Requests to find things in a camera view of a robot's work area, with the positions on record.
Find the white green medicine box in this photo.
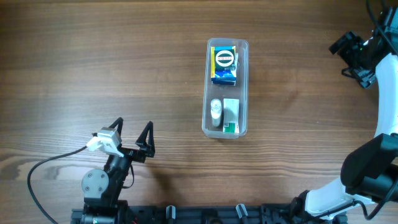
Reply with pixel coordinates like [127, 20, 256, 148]
[223, 98, 239, 134]

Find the clear plastic container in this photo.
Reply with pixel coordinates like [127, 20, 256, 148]
[202, 38, 249, 139]

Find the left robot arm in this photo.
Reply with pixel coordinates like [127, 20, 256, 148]
[80, 118, 155, 224]

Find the white blue Hansaplast box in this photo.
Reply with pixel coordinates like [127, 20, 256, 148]
[210, 53, 239, 86]

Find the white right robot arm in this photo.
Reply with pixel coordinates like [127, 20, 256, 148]
[280, 2, 397, 223]

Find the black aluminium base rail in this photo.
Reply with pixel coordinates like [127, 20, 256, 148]
[70, 203, 348, 224]

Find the blue yellow VapoDrops box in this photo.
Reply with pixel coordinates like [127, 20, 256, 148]
[210, 46, 238, 81]

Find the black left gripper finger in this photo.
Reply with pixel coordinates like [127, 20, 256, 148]
[109, 117, 124, 136]
[136, 121, 155, 157]

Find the white spray bottle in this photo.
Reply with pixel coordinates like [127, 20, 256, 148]
[210, 98, 222, 127]

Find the green round-label box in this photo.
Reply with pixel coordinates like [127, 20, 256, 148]
[213, 46, 236, 71]

